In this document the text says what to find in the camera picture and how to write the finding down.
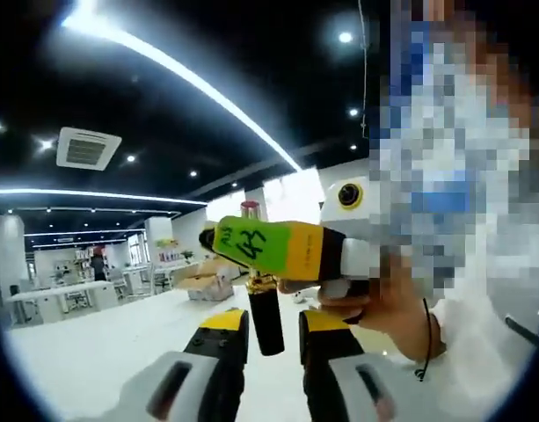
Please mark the black gold lipstick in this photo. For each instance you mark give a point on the black gold lipstick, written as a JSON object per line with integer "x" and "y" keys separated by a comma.
{"x": 267, "y": 325}

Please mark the person's right hand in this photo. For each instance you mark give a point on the person's right hand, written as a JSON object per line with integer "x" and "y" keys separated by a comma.
{"x": 383, "y": 312}

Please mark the potted green plant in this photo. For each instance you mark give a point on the potted green plant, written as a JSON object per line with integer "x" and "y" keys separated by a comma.
{"x": 187, "y": 254}

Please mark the open cardboard box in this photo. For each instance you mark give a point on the open cardboard box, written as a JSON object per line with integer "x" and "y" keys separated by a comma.
{"x": 198, "y": 281}

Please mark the long ceiling light strip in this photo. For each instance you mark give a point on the long ceiling light strip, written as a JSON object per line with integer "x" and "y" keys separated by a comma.
{"x": 97, "y": 193}
{"x": 185, "y": 70}

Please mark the person's white shirt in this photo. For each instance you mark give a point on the person's white shirt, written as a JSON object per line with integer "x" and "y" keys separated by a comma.
{"x": 480, "y": 373}

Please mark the white office desk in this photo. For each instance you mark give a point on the white office desk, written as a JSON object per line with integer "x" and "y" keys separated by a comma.
{"x": 62, "y": 292}

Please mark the white ceiling air vent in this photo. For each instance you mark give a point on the white ceiling air vent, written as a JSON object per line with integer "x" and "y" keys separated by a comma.
{"x": 89, "y": 148}

